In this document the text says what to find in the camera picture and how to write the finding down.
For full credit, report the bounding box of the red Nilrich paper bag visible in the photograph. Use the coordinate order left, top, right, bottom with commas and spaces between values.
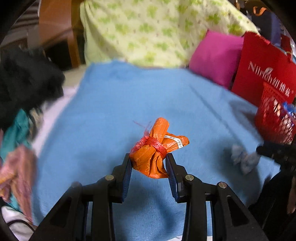
231, 32, 295, 106

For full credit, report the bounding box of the person's right hand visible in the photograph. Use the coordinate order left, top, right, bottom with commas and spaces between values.
287, 176, 296, 214

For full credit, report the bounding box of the navy tote bag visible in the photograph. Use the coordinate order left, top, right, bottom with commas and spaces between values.
252, 6, 281, 47

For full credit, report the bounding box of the black clothing pile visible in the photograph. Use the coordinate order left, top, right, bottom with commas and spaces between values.
1, 48, 65, 131

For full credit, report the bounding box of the blue towel blanket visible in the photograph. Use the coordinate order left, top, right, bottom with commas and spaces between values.
31, 60, 282, 241

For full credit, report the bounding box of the red mesh plastic basket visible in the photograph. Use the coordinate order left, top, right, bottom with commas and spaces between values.
254, 83, 295, 144

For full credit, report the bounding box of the orange wrapper bundle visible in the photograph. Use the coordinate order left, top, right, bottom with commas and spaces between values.
129, 118, 190, 179

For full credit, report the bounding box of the green clover quilt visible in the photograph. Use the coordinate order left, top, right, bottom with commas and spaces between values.
80, 0, 257, 67

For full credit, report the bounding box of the magenta pillow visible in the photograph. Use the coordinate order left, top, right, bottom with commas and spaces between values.
189, 30, 244, 89

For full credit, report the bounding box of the teal garment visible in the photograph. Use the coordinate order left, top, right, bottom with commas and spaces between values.
1, 109, 32, 161

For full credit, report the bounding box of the blue plastic bag trash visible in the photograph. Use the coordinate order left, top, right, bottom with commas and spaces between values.
282, 101, 296, 118

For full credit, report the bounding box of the pink striped garment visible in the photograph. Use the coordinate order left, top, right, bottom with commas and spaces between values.
1, 144, 37, 222

